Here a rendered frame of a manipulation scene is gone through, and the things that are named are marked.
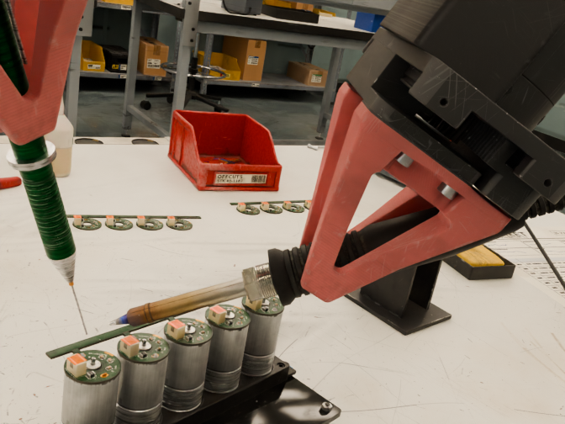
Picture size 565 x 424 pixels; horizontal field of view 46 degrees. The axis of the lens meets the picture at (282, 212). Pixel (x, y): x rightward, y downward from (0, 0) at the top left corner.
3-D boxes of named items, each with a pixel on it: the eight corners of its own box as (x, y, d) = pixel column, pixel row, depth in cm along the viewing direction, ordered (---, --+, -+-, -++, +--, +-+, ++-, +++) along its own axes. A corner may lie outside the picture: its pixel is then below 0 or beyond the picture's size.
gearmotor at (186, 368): (208, 414, 36) (222, 332, 34) (173, 431, 34) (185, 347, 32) (180, 390, 37) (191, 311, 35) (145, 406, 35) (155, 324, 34)
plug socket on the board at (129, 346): (143, 352, 31) (144, 341, 31) (128, 358, 31) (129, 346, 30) (133, 345, 32) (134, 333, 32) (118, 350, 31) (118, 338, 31)
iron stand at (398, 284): (371, 357, 53) (454, 303, 46) (322, 264, 56) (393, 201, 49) (416, 340, 57) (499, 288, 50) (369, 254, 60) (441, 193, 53)
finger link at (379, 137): (244, 275, 24) (409, 62, 21) (245, 206, 31) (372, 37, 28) (388, 365, 26) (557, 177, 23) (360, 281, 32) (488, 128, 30)
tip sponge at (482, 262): (512, 278, 64) (517, 263, 64) (468, 280, 62) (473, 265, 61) (464, 245, 71) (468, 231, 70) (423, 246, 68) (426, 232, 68)
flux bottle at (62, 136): (74, 169, 71) (80, 77, 68) (66, 179, 68) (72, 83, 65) (41, 164, 71) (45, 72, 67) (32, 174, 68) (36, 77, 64)
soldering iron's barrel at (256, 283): (132, 342, 28) (279, 302, 27) (119, 311, 27) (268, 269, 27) (138, 325, 29) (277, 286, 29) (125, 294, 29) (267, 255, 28)
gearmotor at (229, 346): (245, 395, 38) (259, 318, 36) (213, 411, 36) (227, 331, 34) (216, 373, 39) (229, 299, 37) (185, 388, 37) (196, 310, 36)
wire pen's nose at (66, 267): (50, 283, 26) (39, 253, 25) (72, 267, 26) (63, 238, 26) (67, 294, 25) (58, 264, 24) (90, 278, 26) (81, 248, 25)
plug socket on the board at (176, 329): (187, 336, 33) (189, 324, 33) (175, 341, 33) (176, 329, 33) (178, 328, 34) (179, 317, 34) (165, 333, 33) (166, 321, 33)
